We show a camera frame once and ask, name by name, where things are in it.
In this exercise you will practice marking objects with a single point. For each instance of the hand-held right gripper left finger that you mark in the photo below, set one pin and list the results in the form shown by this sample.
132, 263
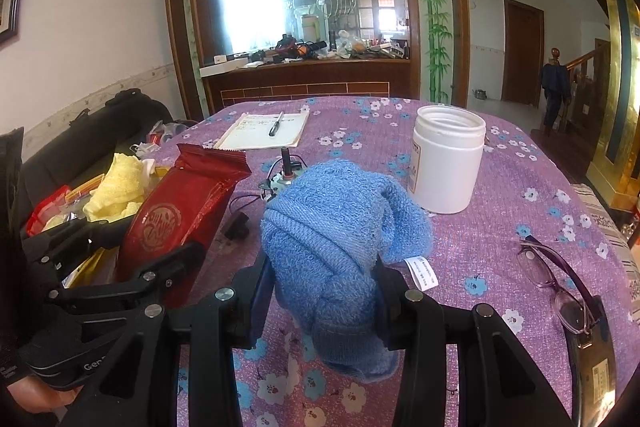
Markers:
250, 307

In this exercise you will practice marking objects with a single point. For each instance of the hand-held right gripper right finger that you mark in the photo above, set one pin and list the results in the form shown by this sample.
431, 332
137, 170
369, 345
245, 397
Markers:
395, 322

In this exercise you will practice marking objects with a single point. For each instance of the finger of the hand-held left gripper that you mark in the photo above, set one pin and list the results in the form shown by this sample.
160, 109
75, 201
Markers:
70, 234
170, 267

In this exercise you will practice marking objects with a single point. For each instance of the yellow snack packet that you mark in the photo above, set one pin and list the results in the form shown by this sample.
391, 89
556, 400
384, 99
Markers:
87, 274

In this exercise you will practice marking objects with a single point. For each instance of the large red snack packet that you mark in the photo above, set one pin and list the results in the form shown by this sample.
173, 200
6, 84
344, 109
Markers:
170, 207

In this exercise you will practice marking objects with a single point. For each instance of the yellow towel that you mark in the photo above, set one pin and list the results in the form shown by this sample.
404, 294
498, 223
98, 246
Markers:
117, 187

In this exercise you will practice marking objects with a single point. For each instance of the blue towel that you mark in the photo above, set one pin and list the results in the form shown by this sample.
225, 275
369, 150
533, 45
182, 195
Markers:
325, 232

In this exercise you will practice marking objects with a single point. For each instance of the person's left hand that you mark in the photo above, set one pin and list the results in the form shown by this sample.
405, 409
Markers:
40, 394

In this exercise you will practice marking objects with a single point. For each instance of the small red snack packet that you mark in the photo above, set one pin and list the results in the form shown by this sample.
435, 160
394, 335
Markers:
45, 212

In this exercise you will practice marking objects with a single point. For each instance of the purple floral tablecloth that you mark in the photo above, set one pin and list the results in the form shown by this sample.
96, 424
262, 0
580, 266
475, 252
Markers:
475, 247

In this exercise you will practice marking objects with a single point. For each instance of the black bag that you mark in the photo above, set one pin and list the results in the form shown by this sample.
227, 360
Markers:
100, 127

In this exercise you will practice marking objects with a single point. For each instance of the small black motor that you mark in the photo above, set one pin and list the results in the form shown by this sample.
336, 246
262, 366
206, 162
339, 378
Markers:
274, 183

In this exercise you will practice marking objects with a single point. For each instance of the white notebook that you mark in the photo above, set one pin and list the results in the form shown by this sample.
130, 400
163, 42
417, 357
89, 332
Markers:
250, 132

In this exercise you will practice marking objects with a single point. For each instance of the white plastic jar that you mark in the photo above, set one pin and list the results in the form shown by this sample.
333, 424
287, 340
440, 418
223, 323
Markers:
450, 167

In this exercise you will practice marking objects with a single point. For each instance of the purple framed glasses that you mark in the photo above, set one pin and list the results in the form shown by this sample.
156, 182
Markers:
570, 307

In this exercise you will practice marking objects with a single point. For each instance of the black pen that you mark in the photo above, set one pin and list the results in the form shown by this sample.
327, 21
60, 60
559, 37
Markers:
276, 124

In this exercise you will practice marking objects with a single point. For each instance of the dark glossy box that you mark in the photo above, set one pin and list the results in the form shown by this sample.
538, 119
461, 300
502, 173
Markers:
595, 367

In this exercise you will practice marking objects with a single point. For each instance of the flat white box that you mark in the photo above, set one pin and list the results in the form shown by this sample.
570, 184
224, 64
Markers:
222, 68

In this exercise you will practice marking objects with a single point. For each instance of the striped cloth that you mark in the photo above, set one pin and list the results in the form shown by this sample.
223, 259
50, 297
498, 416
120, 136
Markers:
607, 232

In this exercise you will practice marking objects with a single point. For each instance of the wooden cabinet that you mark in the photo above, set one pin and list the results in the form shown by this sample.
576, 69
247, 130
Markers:
310, 77

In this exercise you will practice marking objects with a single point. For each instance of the small metal kettle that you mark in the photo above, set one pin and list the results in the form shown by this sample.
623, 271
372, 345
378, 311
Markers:
480, 94

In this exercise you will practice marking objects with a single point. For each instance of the wooden framed glass partition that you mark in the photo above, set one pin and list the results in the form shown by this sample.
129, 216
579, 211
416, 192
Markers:
250, 7

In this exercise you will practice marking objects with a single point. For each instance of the pile of cabinet clutter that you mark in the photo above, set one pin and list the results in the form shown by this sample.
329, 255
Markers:
350, 47

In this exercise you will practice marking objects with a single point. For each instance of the dark blue hanging jacket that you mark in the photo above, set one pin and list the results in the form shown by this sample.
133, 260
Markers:
555, 82

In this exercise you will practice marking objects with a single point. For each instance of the brown wooden door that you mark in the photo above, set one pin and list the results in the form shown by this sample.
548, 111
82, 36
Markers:
522, 57

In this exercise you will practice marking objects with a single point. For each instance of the wooden staircase railing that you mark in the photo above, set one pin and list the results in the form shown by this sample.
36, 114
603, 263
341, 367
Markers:
590, 72

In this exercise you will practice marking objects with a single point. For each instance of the green bamboo painted panel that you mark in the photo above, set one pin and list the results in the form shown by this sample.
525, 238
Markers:
432, 7

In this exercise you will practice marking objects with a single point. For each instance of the dark framed wall picture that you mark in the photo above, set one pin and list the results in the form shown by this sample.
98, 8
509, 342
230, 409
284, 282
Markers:
7, 7

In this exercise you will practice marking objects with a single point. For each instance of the golden door frame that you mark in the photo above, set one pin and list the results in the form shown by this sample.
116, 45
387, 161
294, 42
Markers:
617, 132

